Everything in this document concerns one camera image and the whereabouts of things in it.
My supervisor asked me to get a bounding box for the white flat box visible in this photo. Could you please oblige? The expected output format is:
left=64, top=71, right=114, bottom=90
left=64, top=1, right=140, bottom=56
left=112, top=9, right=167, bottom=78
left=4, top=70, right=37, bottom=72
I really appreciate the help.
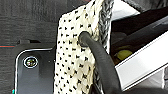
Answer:
left=114, top=32, right=168, bottom=92

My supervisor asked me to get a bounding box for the yellow green round item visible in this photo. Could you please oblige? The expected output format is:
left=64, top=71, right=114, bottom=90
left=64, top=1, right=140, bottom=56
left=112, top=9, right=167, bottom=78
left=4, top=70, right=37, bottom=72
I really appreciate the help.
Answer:
left=114, top=49, right=134, bottom=63

